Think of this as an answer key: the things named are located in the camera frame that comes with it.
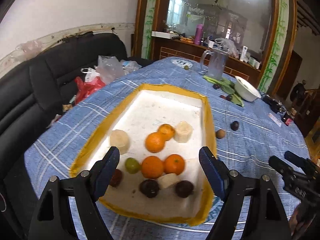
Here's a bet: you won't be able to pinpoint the red jujube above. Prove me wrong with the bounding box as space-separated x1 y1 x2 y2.
110 169 123 187

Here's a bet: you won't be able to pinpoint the dark passion fruit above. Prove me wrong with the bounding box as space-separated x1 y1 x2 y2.
231 121 239 131
139 179 159 198
175 180 194 198

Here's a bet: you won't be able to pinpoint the green jujube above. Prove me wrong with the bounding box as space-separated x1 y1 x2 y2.
125 158 140 174

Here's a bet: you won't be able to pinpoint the orange mandarin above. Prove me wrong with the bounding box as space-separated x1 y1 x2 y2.
145 132 165 153
163 154 185 175
140 155 164 179
157 124 175 141

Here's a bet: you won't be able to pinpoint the small beige cylinder piece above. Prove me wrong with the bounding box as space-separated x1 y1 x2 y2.
157 173 180 190

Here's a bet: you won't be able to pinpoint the large beige cylinder piece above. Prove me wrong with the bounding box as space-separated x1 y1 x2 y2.
174 121 193 143

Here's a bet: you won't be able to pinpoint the person's right hand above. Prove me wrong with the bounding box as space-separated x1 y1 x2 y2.
289 200 320 240

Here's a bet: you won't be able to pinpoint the red black small box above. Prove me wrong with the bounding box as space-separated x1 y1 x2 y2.
281 112 295 126

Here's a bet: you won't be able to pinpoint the white pink paper card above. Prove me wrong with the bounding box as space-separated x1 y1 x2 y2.
268 113 282 127

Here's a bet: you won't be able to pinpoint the brown kiwi fruit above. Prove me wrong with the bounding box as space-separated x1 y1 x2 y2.
215 129 226 139

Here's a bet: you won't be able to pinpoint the dark passion fruit on table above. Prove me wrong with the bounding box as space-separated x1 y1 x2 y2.
139 179 159 198

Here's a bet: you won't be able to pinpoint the white bowl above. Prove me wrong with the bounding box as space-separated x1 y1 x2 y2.
234 76 261 102

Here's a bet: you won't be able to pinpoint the dark plum far right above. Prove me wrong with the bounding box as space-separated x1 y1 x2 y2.
226 95 233 101

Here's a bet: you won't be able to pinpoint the yellow-rimmed foam tray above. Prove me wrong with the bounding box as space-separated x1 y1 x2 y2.
69 83 216 226

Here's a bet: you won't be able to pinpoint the red plastic bag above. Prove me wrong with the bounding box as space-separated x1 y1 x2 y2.
74 77 105 104

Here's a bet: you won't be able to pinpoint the green leafy vegetables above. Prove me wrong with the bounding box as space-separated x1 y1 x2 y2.
203 75 244 107

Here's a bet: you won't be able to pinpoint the black leather sofa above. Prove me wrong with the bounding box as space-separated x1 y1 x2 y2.
0 32 153 156

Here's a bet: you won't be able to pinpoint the clear plastic bag on sofa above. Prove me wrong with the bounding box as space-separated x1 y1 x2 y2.
95 55 141 85

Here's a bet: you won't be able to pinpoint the clear plastic pitcher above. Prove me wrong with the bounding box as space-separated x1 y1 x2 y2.
200 48 229 80

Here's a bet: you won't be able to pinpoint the plastic bag on cabinet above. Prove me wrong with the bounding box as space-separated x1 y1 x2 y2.
214 38 239 59

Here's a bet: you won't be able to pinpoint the wooden cabinet with mirror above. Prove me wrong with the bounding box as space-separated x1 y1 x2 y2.
132 0 297 95

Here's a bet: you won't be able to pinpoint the purple bottle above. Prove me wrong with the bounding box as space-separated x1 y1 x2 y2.
194 24 204 45

